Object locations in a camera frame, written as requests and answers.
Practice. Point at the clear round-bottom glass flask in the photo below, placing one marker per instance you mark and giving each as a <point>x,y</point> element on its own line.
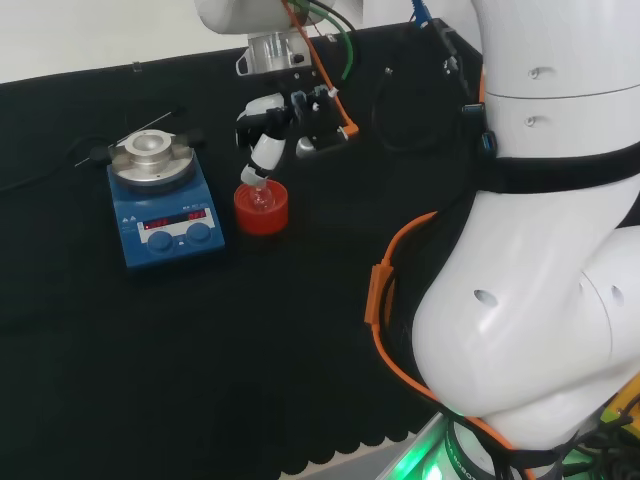
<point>262,199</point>

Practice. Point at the pale metal base plate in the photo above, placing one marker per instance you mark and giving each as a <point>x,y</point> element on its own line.
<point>380,460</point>

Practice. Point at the blue USB plug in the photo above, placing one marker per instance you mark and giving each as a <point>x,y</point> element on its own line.
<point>474,108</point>
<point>489,141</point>

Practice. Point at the clear cloth clip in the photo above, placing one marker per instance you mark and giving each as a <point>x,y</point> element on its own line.
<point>136,66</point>

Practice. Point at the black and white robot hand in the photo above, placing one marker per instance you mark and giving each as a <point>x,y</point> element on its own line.
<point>315,125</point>

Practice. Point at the blue-base heater with steel plate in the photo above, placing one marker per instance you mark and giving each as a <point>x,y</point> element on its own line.
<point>170,235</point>

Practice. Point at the black bench cloth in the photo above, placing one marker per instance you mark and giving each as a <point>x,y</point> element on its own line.
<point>200,350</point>

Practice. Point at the thin steel probe rod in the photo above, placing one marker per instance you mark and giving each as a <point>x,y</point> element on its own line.
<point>150,123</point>

